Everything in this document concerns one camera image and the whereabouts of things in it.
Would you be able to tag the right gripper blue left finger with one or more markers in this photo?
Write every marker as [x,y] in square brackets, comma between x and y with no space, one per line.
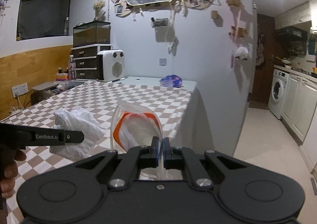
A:
[154,152]

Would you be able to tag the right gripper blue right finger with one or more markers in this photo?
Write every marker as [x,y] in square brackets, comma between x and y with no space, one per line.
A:
[167,153]

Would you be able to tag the clear plastic wrapper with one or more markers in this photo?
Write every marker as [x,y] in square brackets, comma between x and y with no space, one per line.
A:
[135,125]

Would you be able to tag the white towel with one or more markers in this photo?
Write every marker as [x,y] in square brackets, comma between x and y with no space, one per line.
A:
[77,120]

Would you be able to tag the person's left hand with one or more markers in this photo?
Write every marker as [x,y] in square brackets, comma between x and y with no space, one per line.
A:
[9,170]

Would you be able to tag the blue purple plastic bag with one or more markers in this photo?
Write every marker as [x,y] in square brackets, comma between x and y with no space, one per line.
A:
[171,81]

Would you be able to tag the checkered brown white tablecloth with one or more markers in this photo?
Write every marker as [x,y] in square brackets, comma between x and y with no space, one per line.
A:
[175,107]

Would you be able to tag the colourful stacked box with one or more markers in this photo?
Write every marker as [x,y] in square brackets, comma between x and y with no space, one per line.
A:
[61,75]

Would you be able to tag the water bottle red label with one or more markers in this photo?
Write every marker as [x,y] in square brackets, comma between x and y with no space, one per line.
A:
[71,68]

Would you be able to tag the white space heater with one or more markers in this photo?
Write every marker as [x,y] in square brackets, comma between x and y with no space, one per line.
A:
[110,65]

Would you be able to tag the black white drawer cabinet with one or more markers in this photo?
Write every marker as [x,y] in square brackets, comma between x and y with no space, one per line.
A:
[85,58]

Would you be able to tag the white washing machine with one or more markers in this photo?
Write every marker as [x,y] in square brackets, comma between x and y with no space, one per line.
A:
[278,93]

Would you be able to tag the dark window curtain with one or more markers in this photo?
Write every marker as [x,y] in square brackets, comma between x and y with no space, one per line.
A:
[43,18]

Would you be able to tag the glass fish tank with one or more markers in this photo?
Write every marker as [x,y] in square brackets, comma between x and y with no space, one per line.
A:
[94,32]

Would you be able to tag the white kitchen cabinets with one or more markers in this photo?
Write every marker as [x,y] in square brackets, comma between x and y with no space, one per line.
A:
[299,107]

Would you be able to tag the dried flower vase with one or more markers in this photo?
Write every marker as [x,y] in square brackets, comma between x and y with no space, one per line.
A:
[98,8]

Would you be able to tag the black range hood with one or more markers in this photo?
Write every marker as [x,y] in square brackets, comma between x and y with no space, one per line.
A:
[291,33]

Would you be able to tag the wall outlet plate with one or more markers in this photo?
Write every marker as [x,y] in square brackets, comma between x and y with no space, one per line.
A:
[163,62]

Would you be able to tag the white plush wall toy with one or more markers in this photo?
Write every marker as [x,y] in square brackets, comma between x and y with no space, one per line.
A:
[242,53]

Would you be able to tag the wall mounted clear shelf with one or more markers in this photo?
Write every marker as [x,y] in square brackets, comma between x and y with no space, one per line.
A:
[159,23]

